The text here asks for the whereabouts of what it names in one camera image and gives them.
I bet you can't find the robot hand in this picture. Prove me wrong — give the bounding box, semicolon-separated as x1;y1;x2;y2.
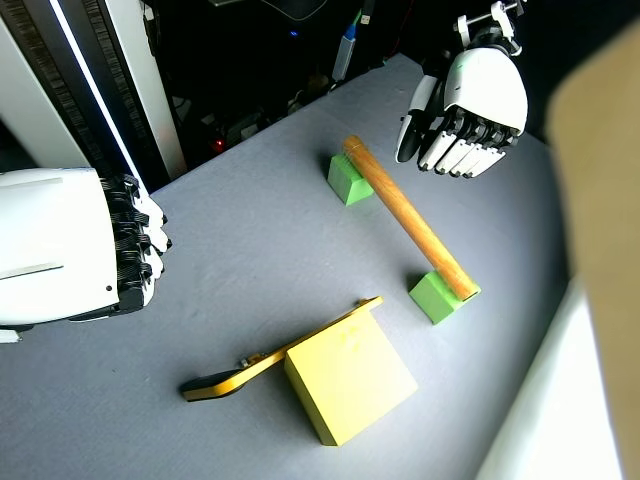
394;45;530;180
0;167;174;345

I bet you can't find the wooden rod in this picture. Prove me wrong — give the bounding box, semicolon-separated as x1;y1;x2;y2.
342;134;480;302

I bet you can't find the yellow frame hacksaw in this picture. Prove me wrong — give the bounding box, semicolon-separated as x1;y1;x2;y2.
179;295;385;402

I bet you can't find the glowing light strip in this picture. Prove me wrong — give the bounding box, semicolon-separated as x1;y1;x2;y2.
49;0;149;194

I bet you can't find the brown cardboard panel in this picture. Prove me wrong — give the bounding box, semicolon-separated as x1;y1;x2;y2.
547;22;640;480

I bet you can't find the green support block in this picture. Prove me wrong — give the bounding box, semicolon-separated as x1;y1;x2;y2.
327;153;375;206
408;269;482;326

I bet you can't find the grey table cloth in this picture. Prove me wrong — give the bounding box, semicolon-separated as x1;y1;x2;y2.
0;52;581;480

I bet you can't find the white backdrop sheet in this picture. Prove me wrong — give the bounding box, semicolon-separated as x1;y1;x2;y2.
474;279;626;480

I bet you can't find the yellow wooden cube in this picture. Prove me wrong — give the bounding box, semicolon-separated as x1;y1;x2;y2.
283;307;419;448

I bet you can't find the grey blue cable plug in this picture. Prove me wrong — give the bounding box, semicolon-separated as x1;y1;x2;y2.
332;9;364;81

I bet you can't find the white post with brush strips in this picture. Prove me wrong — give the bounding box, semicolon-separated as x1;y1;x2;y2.
0;0;189;194

